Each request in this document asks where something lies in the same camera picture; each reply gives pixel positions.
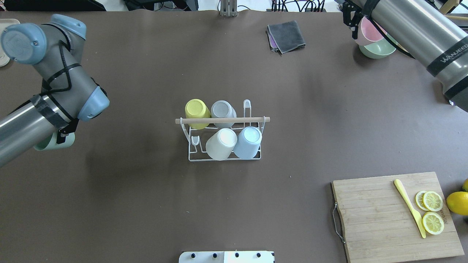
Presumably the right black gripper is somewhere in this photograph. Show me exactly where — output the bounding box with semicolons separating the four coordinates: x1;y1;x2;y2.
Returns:
342;1;366;40

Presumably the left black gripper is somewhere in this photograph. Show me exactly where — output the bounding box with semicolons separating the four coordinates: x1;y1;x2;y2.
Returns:
56;119;79;145

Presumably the green cup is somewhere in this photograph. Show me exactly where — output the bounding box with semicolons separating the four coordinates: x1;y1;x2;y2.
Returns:
34;131;75;151

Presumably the pink cup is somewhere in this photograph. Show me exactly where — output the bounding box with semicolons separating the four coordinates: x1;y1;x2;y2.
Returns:
355;17;384;46

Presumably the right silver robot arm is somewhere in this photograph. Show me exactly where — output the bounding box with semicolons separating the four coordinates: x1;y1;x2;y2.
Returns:
341;0;468;111

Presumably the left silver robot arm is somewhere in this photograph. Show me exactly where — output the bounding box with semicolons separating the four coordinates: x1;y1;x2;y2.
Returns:
0;14;110;166

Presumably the yellow cup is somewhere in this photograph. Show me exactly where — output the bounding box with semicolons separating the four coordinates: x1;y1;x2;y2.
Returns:
185;99;211;118

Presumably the white cup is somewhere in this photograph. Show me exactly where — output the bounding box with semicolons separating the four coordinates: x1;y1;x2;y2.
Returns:
205;128;237;160

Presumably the grey cup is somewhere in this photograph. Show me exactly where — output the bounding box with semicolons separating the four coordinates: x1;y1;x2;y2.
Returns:
211;100;237;129

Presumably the light blue cup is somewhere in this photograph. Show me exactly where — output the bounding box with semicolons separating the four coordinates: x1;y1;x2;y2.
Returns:
233;126;262;159

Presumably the green bowl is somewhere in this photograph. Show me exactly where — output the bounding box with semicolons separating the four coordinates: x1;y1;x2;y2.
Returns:
356;32;396;59

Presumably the grey folded cloth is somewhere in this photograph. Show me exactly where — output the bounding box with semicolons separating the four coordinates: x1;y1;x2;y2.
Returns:
266;20;306;54

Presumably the cream plastic tray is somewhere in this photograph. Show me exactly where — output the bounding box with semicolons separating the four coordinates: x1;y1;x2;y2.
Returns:
0;19;20;68

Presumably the yellow plastic knife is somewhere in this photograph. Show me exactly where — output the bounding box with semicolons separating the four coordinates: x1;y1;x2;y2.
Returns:
393;179;426;239

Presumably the lemon slice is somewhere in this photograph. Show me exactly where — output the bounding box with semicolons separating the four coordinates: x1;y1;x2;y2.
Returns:
415;190;430;211
422;211;445;235
422;191;444;212

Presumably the yellow lemon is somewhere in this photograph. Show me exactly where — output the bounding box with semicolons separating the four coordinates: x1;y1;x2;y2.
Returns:
461;179;468;192
446;191;468;216

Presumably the aluminium frame post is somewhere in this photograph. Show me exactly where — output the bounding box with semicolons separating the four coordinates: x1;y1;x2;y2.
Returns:
219;0;238;17

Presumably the white wire cup rack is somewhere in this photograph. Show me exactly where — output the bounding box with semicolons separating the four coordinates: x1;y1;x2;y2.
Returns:
175;99;271;162

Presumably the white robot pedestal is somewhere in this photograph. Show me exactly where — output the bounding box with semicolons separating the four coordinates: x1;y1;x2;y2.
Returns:
178;250;275;263

